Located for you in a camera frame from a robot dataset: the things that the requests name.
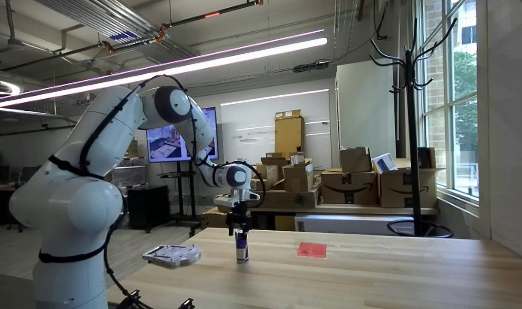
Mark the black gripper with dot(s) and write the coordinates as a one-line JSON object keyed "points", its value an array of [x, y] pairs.
{"points": [[239, 215]]}

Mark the silver blue drink can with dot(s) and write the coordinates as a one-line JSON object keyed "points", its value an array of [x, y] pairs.
{"points": [[242, 250]]}

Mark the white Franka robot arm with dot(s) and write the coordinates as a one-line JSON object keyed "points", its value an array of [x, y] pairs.
{"points": [[72, 212]]}

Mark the large cardboard box with label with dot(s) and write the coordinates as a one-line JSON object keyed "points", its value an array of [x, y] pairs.
{"points": [[213, 219]]}

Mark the long flat cardboard box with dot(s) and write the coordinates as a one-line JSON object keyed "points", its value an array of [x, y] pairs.
{"points": [[288, 200]]}

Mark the cardboard box with white label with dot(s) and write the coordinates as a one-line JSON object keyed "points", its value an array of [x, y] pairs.
{"points": [[268, 174]]}

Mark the red flat block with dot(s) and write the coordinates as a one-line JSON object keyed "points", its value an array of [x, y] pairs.
{"points": [[311, 250]]}

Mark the black rolling TV stand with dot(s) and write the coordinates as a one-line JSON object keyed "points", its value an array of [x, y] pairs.
{"points": [[179, 189]]}

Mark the medium cardboard box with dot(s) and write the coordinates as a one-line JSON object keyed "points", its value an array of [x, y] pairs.
{"points": [[273, 160]]}

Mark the narrow upright cardboard box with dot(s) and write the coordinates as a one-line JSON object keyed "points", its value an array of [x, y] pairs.
{"points": [[297, 177]]}

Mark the black table clamp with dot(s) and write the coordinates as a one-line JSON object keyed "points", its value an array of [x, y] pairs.
{"points": [[185, 304], [134, 301]]}

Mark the black cabinet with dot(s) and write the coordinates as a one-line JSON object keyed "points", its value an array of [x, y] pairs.
{"points": [[148, 207]]}

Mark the tall upright cardboard box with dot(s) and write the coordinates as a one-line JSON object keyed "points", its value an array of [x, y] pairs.
{"points": [[288, 135]]}

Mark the white radiator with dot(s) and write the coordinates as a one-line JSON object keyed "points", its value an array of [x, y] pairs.
{"points": [[352, 224]]}

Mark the large TV screen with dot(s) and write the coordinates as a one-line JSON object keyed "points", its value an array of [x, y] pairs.
{"points": [[167, 143]]}

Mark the Amazon smile cardboard box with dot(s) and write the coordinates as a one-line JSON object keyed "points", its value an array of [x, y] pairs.
{"points": [[349, 189], [398, 189]]}

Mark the plain square cardboard box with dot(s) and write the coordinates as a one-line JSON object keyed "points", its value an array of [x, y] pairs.
{"points": [[355, 160]]}

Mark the white blue small package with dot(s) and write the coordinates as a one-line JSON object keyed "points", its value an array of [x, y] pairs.
{"points": [[383, 164]]}

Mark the long linear ceiling light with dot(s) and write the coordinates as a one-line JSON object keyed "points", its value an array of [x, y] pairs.
{"points": [[185, 68]]}

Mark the black ceiling-mounted bar device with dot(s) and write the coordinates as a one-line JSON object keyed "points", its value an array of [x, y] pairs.
{"points": [[311, 68]]}

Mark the black coat rack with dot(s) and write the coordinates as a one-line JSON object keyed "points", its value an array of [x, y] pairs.
{"points": [[412, 143]]}

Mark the dark open cardboard box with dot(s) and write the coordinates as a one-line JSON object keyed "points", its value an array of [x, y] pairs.
{"points": [[426, 159]]}

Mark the black ceiling pipe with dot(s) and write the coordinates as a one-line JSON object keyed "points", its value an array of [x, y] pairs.
{"points": [[209, 14]]}

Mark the large window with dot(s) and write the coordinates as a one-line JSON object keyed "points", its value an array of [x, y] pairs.
{"points": [[452, 97]]}

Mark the curved ceiling light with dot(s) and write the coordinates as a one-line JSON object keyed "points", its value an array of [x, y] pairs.
{"points": [[5, 86]]}

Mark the wall whiteboard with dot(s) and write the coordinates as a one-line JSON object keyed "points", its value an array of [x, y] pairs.
{"points": [[254, 126]]}

